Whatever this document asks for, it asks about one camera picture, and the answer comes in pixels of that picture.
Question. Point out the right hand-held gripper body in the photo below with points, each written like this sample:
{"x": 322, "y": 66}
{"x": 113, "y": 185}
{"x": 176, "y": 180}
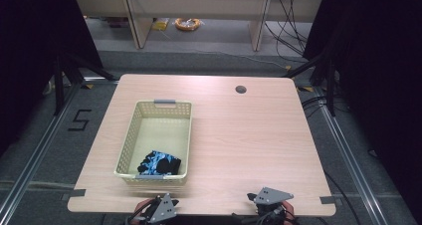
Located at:
{"x": 273, "y": 195}

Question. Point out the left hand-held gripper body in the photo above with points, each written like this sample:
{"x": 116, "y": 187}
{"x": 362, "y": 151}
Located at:
{"x": 164, "y": 210}

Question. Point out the black glove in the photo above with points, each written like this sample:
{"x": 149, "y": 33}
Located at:
{"x": 169, "y": 167}

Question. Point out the blue camouflage fingerless glove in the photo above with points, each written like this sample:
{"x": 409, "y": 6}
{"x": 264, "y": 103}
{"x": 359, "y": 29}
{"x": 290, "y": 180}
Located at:
{"x": 154, "y": 162}

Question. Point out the cream perforated plastic basket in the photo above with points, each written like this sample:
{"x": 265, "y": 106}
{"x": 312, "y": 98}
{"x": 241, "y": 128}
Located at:
{"x": 159, "y": 132}

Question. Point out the person's left hand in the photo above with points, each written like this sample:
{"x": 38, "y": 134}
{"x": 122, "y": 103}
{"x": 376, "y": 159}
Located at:
{"x": 142, "y": 206}

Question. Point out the person's right hand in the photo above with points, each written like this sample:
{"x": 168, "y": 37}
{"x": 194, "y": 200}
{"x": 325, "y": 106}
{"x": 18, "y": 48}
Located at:
{"x": 289, "y": 211}

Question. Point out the grey tape piece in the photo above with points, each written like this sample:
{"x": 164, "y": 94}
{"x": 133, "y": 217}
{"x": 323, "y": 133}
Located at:
{"x": 328, "y": 200}

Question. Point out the black metal stand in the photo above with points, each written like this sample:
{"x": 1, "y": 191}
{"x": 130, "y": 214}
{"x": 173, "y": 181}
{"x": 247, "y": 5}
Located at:
{"x": 330, "y": 85}
{"x": 59, "y": 85}

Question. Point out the yellow packet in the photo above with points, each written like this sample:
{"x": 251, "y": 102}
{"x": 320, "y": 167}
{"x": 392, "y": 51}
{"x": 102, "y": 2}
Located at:
{"x": 161, "y": 24}

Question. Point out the beige desk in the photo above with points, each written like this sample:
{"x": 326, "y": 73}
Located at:
{"x": 199, "y": 6}

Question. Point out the aluminium floor rail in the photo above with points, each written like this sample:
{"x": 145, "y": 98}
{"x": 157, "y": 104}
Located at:
{"x": 36, "y": 152}
{"x": 351, "y": 158}

